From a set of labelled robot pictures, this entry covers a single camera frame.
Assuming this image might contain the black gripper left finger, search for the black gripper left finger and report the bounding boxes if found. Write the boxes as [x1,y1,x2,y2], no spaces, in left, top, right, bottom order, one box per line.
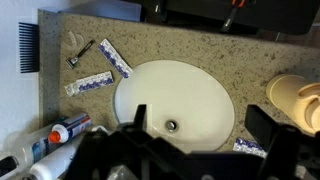
[133,104,147,130]

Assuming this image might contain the white oval sink basin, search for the white oval sink basin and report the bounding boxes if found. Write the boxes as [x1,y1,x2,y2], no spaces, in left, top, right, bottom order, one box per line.
[114,60,235,153]

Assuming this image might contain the orange cap white bottle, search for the orange cap white bottle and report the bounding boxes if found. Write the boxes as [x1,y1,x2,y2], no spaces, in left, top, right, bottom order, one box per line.
[21,112,94,164]

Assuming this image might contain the black safety razor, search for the black safety razor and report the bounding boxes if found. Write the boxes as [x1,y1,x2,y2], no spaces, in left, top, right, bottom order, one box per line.
[66,40,94,69]

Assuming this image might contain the clear dental retainer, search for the clear dental retainer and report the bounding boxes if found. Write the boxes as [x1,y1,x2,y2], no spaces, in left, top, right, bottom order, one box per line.
[65,31,84,50]

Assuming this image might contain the black comb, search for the black comb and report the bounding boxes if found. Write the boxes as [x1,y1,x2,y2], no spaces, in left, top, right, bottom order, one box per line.
[18,22,40,73]

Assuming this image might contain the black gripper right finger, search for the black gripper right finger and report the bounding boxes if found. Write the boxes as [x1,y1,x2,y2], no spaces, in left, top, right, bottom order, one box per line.
[245,105,279,149]

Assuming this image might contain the blue white blister pack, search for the blue white blister pack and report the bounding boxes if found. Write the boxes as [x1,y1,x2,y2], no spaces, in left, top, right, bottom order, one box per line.
[65,71,114,96]
[98,39,133,78]
[232,138,267,158]

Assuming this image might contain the yellow water jug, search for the yellow water jug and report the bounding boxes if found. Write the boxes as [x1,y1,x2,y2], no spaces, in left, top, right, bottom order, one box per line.
[266,74,320,134]

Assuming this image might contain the white Berkeley water bottle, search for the white Berkeley water bottle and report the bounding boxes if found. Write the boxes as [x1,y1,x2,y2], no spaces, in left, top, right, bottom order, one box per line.
[23,125,110,180]

